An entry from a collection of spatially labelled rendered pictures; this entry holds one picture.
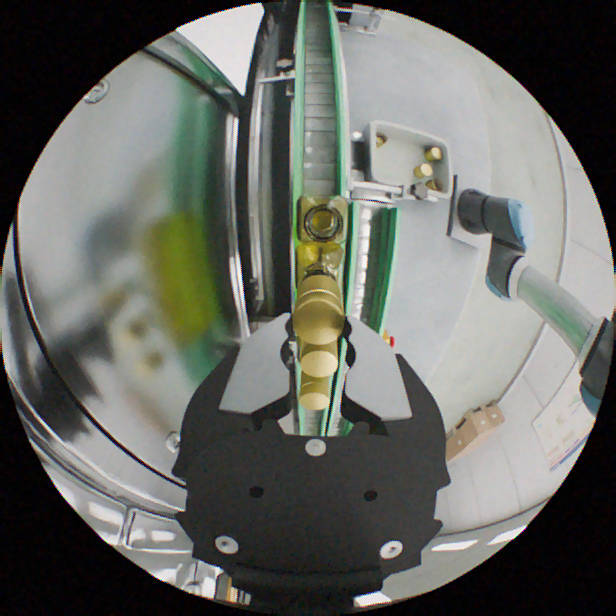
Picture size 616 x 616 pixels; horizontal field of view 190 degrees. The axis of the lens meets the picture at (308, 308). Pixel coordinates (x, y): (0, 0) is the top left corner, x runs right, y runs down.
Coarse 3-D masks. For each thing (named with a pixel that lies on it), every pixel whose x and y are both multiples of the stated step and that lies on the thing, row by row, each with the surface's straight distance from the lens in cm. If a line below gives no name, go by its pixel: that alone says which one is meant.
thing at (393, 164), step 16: (384, 128) 55; (400, 128) 55; (384, 144) 59; (400, 144) 60; (416, 144) 62; (432, 144) 62; (384, 160) 57; (400, 160) 59; (416, 160) 61; (448, 160) 59; (384, 176) 56; (400, 176) 57; (416, 176) 60; (432, 176) 62; (448, 176) 58; (432, 192) 53; (448, 192) 56
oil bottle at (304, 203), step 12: (300, 204) 21; (312, 204) 20; (336, 204) 20; (348, 204) 22; (300, 216) 20; (324, 216) 23; (300, 228) 20; (324, 228) 23; (300, 240) 21; (312, 240) 20; (336, 240) 21
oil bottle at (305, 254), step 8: (296, 248) 23; (304, 248) 22; (312, 248) 22; (320, 248) 22; (328, 248) 22; (336, 248) 22; (296, 256) 22; (304, 256) 21; (312, 256) 21; (320, 256) 21; (328, 256) 21; (336, 256) 21; (344, 256) 22; (296, 264) 22; (304, 264) 21; (328, 264) 21; (336, 264) 21; (296, 272) 22; (304, 272) 21; (336, 272) 21; (296, 280) 22; (336, 280) 21
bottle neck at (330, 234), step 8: (312, 208) 15; (320, 208) 15; (328, 208) 15; (312, 216) 15; (336, 216) 15; (304, 224) 15; (312, 224) 18; (336, 224) 15; (312, 232) 15; (320, 232) 17; (328, 232) 17; (336, 232) 15; (320, 240) 15; (328, 240) 15
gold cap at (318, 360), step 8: (304, 344) 18; (312, 344) 18; (320, 344) 17; (328, 344) 18; (336, 344) 20; (304, 352) 17; (312, 352) 17; (320, 352) 17; (328, 352) 17; (336, 352) 18; (304, 360) 18; (312, 360) 17; (320, 360) 17; (328, 360) 17; (336, 360) 18; (304, 368) 18; (312, 368) 18; (320, 368) 18; (328, 368) 18; (336, 368) 18; (320, 376) 19
